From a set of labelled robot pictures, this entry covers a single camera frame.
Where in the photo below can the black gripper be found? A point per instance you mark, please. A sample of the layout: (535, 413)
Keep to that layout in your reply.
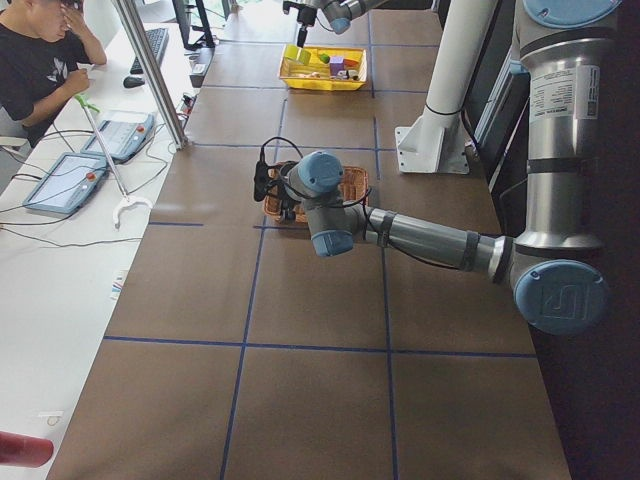
(287, 206)
(303, 18)

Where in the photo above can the yellow clear tape roll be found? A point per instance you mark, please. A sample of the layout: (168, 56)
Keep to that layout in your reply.
(297, 54)

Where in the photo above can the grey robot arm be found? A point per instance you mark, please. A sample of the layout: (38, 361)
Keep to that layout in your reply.
(340, 14)
(560, 44)

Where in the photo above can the yellow plastic woven basket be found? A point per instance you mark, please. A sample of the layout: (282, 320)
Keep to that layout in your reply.
(316, 75)

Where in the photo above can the brown wicker basket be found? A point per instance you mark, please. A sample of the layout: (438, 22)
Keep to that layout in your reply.
(353, 187)

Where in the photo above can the purple toy block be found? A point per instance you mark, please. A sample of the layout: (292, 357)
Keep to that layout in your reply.
(337, 67)

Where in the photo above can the black monitor stand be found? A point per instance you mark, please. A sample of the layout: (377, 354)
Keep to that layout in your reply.
(194, 26)

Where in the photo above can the black keyboard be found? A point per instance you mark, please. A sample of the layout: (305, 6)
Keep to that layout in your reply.
(158, 39)

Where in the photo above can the white reacher grabber stick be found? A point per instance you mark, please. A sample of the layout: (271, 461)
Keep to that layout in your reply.
(127, 200)

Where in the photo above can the black computer mouse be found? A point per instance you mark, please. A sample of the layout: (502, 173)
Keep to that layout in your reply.
(130, 82)

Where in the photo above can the far teach pendant tablet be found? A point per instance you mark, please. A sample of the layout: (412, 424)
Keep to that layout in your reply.
(124, 132)

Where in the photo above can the teach pendant tablet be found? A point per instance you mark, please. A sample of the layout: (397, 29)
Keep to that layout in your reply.
(69, 184)
(124, 132)

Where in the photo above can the near teach pendant tablet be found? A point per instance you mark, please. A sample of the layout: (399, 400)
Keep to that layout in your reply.
(69, 184)

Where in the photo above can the person in black shirt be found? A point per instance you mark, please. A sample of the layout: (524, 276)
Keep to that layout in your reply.
(45, 46)

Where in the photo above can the red cylinder object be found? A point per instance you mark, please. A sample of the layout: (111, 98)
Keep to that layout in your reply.
(25, 451)

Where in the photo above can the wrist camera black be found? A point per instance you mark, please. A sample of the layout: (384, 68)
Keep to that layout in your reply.
(287, 5)
(261, 181)

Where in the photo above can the aluminium frame post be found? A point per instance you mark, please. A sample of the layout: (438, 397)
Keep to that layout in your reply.
(136, 33)

